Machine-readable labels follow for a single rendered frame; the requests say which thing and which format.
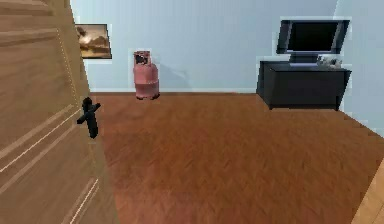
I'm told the black television stand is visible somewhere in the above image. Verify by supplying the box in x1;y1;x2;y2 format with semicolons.
256;60;353;111

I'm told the black television set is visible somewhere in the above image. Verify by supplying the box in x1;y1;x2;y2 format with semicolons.
275;19;351;67

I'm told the pink gas cylinder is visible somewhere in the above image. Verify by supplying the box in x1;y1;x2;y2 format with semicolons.
132;50;161;101

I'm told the framed cloudy sky picture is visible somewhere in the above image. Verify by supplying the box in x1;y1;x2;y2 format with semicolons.
74;23;113;60

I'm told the small grey white object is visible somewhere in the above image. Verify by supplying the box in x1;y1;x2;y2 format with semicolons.
319;56;344;69

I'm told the light wooden room door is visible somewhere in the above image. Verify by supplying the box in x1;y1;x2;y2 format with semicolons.
0;0;120;224

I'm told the black door handle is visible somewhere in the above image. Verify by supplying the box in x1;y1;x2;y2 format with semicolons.
76;96;102;140

